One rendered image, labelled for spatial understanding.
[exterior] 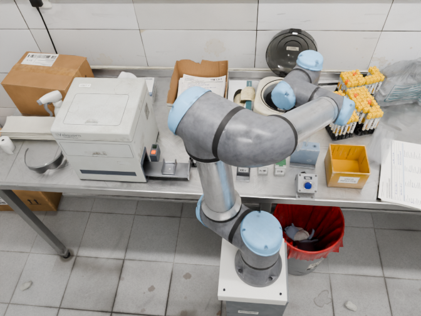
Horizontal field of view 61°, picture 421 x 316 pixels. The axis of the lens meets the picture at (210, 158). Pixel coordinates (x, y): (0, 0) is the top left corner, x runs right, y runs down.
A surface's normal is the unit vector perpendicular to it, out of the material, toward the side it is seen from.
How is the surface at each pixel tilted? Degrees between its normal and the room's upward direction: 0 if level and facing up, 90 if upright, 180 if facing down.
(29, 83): 1
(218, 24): 90
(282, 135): 43
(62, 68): 3
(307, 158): 90
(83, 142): 90
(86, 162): 90
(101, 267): 0
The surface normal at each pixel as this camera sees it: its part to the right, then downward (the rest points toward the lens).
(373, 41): -0.09, 0.80
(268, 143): 0.37, 0.22
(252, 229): 0.05, -0.60
